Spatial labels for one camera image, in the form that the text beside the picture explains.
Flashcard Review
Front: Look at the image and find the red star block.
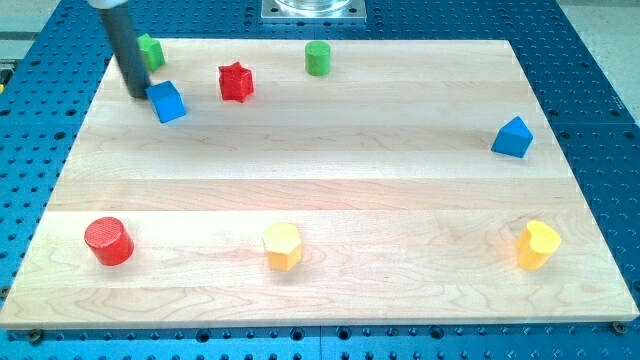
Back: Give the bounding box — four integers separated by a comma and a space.
218, 62, 254, 103

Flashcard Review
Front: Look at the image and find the green star block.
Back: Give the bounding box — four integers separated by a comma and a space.
137, 33, 165, 72

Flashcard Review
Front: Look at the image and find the yellow hexagon block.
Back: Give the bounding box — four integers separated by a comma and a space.
262, 222, 302, 271

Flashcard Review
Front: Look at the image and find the light wooden board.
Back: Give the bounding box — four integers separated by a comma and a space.
1, 39, 638, 329

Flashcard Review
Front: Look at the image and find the green cylinder block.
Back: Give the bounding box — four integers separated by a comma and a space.
305, 41, 331, 76

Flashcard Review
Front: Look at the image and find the blue cube block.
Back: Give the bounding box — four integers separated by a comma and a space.
145, 81, 187, 123

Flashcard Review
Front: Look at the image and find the blue triangle block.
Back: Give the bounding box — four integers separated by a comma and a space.
491, 116, 534, 158

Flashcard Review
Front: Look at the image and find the red cylinder block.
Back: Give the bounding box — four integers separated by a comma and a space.
84, 217, 134, 266

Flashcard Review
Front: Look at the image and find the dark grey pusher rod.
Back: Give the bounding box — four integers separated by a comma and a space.
87, 0, 150, 99

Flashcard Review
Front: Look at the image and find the board clamp screw left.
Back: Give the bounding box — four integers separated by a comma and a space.
26, 329, 44, 345

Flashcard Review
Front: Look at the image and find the board clamp screw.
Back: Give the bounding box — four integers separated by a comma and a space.
26, 329, 44, 345
611, 321, 627, 335

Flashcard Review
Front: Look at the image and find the board clamp screw right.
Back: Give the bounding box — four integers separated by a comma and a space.
611, 321, 627, 335

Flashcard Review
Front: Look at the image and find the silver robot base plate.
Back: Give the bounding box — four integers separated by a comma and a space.
260, 0, 367, 23

